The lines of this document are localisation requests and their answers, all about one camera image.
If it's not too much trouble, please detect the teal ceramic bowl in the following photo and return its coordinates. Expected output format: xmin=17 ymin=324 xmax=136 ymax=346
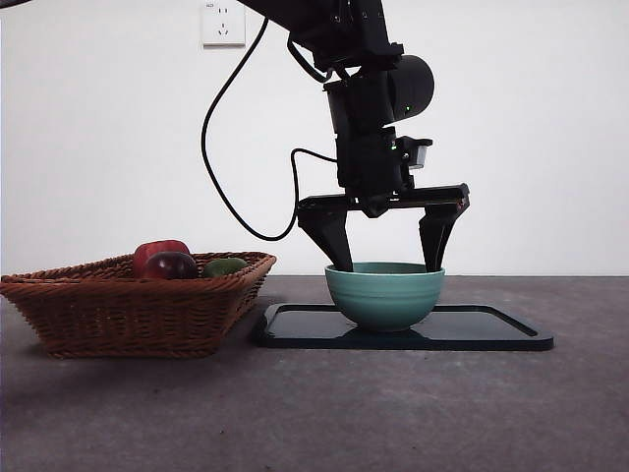
xmin=323 ymin=262 xmax=447 ymax=333

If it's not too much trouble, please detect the dark green rectangular tray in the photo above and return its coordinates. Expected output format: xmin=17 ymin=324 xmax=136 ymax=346
xmin=251 ymin=303 xmax=555 ymax=352

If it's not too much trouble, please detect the green avocado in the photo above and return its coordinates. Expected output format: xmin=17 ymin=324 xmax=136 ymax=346
xmin=201 ymin=258 xmax=250 ymax=279

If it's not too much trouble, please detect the dark purple plum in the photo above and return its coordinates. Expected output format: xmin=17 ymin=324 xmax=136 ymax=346
xmin=143 ymin=251 xmax=199 ymax=280

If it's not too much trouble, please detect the red apple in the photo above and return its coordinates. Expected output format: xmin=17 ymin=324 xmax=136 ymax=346
xmin=132 ymin=239 xmax=192 ymax=278

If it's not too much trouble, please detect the brown wicker basket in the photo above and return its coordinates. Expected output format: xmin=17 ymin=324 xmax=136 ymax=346
xmin=0 ymin=251 xmax=279 ymax=360

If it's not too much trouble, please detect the pale grey left wrist camera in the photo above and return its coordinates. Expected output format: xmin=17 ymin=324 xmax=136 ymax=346
xmin=405 ymin=138 xmax=433 ymax=173

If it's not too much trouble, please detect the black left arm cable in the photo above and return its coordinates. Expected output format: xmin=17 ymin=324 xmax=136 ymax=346
xmin=200 ymin=17 xmax=345 ymax=242

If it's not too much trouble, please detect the white wall socket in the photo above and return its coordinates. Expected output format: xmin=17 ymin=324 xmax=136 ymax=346
xmin=201 ymin=1 xmax=247 ymax=49

